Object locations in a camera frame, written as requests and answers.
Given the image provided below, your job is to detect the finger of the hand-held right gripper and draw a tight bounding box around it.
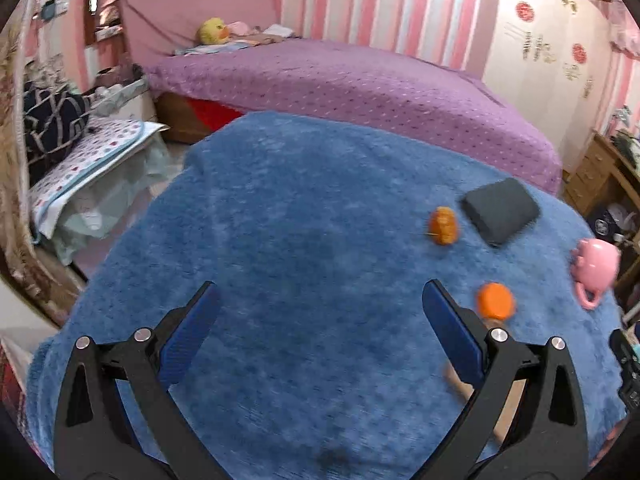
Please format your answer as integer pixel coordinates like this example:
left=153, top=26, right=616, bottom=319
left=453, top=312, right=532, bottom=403
left=608, top=329, right=640, bottom=413

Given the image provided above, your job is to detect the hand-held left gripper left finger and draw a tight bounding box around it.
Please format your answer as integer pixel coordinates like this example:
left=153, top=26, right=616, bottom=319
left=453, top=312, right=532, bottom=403
left=52, top=281, right=236, bottom=480

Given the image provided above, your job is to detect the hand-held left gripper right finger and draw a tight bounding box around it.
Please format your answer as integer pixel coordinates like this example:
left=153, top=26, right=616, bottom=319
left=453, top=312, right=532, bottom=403
left=415, top=280, right=591, bottom=480

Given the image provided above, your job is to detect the orange peel piece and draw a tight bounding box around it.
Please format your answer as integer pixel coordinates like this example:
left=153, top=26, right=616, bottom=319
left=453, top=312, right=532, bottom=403
left=475, top=282, right=516, bottom=321

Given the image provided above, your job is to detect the orange fried snack toy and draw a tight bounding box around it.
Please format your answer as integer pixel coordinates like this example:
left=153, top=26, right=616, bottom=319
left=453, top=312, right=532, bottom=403
left=427, top=205, right=460, bottom=247

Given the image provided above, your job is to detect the pink steel-lined mug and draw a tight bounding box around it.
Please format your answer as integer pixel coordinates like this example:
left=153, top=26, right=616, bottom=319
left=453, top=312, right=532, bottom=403
left=571, top=237, right=622, bottom=311

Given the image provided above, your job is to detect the black foam block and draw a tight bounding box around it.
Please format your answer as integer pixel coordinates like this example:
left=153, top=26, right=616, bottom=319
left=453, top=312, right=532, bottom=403
left=460, top=176, right=542, bottom=248

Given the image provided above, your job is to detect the blue fleece blanket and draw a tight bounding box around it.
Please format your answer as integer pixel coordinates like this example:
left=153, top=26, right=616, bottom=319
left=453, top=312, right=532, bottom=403
left=25, top=110, right=628, bottom=480

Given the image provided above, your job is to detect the pale green sheet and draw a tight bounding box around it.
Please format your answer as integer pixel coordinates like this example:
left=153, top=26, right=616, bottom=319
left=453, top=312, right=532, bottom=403
left=50, top=135, right=173, bottom=266

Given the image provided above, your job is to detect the black shopping bag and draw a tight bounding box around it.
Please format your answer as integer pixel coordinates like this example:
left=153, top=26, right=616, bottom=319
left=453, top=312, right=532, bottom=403
left=587, top=205, right=628, bottom=241

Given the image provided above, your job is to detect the polka dot cloth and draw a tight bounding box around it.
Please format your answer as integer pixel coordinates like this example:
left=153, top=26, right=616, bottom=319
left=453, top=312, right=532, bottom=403
left=30, top=117, right=171, bottom=238

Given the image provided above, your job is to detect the wooden desk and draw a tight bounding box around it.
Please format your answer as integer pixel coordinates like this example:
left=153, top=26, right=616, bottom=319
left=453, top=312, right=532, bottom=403
left=562, top=130, right=640, bottom=221

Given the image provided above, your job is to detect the brown floral cloth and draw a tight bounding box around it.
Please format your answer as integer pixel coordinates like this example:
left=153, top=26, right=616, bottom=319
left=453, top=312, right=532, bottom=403
left=0, top=20, right=86, bottom=326

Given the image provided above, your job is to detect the dark green bag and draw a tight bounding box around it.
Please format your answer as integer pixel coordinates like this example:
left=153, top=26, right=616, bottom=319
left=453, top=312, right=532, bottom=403
left=612, top=127, right=640, bottom=168

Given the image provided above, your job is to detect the cluttered white nightstand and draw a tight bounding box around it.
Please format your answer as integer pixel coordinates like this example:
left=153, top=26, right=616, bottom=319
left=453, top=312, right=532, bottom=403
left=90, top=77, right=161, bottom=126

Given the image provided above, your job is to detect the black and white patterned bag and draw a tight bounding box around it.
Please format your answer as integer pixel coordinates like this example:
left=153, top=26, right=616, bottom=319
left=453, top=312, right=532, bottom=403
left=22, top=82, right=93, bottom=171

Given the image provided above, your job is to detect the white wardrobe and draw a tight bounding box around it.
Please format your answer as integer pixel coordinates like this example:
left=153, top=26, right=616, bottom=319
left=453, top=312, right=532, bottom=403
left=480, top=0, right=626, bottom=171

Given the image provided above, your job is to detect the desk lamp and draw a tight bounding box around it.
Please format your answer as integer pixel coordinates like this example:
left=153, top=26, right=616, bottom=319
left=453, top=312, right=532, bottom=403
left=611, top=105, right=633, bottom=133

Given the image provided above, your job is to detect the purple dotted bed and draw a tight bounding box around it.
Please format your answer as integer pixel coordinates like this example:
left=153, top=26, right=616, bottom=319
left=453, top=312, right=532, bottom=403
left=142, top=37, right=563, bottom=196

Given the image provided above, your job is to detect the light blue cloth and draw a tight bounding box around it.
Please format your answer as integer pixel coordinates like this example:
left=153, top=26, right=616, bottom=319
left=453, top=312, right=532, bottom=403
left=174, top=41, right=251, bottom=57

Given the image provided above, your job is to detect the yellow duck plush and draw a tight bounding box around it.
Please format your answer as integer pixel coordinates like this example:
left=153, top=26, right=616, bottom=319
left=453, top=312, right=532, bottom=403
left=197, top=17, right=232, bottom=46

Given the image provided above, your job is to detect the beige cloth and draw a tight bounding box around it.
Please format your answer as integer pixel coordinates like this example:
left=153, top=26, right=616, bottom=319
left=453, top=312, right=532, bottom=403
left=247, top=24, right=303, bottom=46

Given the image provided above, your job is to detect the pink bed headboard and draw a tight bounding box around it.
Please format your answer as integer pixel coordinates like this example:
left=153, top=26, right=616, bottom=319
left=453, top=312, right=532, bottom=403
left=117, top=0, right=281, bottom=68

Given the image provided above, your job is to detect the pink valance curtain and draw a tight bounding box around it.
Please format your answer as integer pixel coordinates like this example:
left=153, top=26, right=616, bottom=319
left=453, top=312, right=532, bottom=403
left=607, top=0, right=640, bottom=58

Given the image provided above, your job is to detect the blue wall socket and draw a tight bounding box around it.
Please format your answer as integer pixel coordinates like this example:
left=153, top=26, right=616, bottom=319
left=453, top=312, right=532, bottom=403
left=40, top=0, right=71, bottom=21

